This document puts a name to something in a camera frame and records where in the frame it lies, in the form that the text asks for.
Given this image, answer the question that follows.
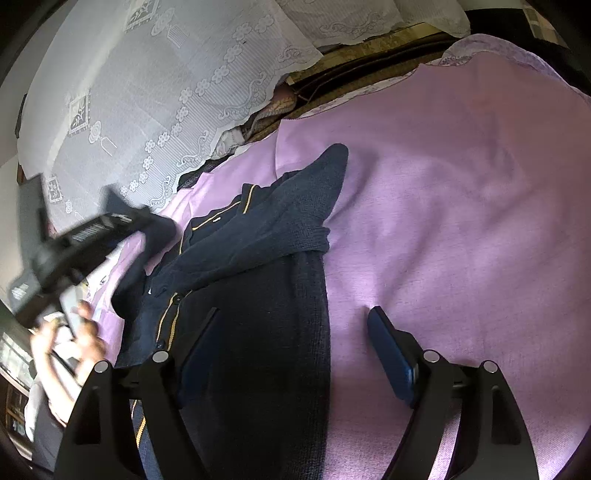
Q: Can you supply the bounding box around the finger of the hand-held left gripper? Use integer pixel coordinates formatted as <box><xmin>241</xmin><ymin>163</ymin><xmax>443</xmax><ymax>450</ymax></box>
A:
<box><xmin>104</xmin><ymin>185</ymin><xmax>155</xmax><ymax>222</ymax></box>

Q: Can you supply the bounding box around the navy knitted cardigan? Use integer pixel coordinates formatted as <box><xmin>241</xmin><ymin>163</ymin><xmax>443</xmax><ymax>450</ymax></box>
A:
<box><xmin>111</xmin><ymin>143</ymin><xmax>349</xmax><ymax>480</ymax></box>

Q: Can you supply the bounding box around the person's left hand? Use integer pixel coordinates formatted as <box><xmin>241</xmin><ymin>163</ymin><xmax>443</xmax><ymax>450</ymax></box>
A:
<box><xmin>30</xmin><ymin>300</ymin><xmax>110</xmax><ymax>385</ymax></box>

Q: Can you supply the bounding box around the large white lace cloth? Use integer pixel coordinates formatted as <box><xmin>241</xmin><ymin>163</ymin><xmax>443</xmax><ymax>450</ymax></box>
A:
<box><xmin>16</xmin><ymin>0</ymin><xmax>325</xmax><ymax>232</ymax></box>

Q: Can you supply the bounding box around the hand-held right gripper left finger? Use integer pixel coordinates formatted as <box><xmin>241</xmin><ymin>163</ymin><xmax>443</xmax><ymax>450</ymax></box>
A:
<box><xmin>55</xmin><ymin>306</ymin><xmax>219</xmax><ymax>480</ymax></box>

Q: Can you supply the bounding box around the plaid cloth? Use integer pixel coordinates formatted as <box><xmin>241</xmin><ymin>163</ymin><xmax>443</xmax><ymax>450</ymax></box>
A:
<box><xmin>523</xmin><ymin>4</ymin><xmax>565</xmax><ymax>43</ymax></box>

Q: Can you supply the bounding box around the person's left forearm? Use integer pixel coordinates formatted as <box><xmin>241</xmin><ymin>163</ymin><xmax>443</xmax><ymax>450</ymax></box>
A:
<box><xmin>28</xmin><ymin>355</ymin><xmax>84</xmax><ymax>432</ymax></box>

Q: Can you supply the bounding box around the small white lace cloth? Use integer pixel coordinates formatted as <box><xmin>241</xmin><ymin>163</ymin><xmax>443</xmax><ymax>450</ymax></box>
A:
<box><xmin>277</xmin><ymin>0</ymin><xmax>472</xmax><ymax>48</ymax></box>

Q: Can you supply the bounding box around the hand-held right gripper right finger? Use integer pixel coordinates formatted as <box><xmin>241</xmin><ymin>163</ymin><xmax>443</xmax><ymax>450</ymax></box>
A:
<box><xmin>367</xmin><ymin>305</ymin><xmax>541</xmax><ymax>480</ymax></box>

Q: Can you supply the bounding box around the lilac floral bed sheet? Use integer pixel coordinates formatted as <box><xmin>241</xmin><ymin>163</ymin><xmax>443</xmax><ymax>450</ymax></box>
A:
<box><xmin>436</xmin><ymin>33</ymin><xmax>591</xmax><ymax>95</ymax></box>

